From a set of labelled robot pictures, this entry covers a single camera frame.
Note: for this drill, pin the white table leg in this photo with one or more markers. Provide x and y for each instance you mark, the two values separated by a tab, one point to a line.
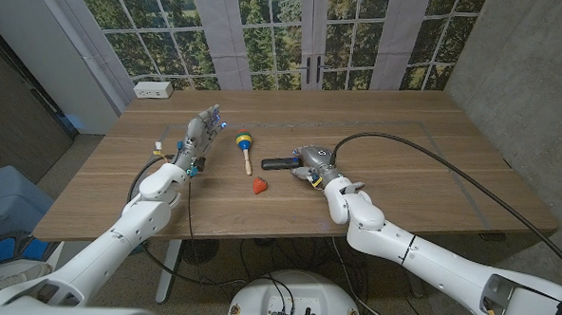
166	276

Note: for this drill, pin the colourful striped wooden maraca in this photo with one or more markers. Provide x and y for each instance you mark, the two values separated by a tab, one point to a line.
244	140

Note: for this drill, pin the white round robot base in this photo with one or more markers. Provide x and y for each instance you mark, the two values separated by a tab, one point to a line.
294	296

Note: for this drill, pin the white toy airplane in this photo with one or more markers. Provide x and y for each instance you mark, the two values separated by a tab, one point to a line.
357	185

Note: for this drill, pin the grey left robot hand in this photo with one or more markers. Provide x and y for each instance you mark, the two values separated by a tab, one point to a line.
193	142

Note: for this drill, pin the white sneaker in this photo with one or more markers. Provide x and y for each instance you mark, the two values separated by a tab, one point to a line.
19	275

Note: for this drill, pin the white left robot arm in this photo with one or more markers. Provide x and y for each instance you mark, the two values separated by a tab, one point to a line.
111	245

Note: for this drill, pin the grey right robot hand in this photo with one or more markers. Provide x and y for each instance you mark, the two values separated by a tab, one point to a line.
319	161

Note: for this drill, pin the white power outlet box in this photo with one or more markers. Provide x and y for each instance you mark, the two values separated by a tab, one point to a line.
153	89

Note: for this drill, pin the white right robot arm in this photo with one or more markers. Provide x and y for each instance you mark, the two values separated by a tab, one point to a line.
447	269

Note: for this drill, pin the grey table leg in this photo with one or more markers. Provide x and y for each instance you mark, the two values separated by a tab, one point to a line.
411	282

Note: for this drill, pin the red toy strawberry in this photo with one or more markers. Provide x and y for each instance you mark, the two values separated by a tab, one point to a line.
260	186

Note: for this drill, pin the printed window backdrop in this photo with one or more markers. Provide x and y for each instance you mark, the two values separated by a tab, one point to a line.
267	33

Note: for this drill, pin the blue and black foot pedal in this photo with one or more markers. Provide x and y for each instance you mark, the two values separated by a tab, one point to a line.
15	249

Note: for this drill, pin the black round floor fan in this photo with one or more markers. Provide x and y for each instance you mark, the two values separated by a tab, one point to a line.
198	251

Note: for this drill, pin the black tv remote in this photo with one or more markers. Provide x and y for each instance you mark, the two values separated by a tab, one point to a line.
278	164

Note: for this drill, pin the blue-grey upholstered seat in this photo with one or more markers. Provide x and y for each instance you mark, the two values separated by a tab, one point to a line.
8	202

